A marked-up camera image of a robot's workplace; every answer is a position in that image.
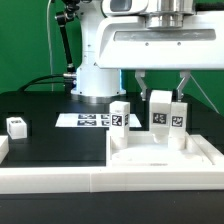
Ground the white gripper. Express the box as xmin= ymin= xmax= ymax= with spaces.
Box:
xmin=95 ymin=0 xmax=224 ymax=101

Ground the white square table top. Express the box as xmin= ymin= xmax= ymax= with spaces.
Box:
xmin=106 ymin=131 xmax=212 ymax=167

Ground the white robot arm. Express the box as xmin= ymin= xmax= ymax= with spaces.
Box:
xmin=94 ymin=0 xmax=224 ymax=72

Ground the white marker base plate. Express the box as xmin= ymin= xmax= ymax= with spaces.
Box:
xmin=55 ymin=113 xmax=141 ymax=128

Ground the white U-shaped obstacle wall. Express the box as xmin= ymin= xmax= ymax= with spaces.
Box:
xmin=0 ymin=135 xmax=224 ymax=194

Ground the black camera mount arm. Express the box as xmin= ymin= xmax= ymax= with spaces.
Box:
xmin=55 ymin=0 xmax=80 ymax=93

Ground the thin white cable left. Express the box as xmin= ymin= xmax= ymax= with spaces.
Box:
xmin=46 ymin=0 xmax=56 ymax=92

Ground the black cable bundle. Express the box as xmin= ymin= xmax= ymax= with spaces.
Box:
xmin=17 ymin=73 xmax=77 ymax=93

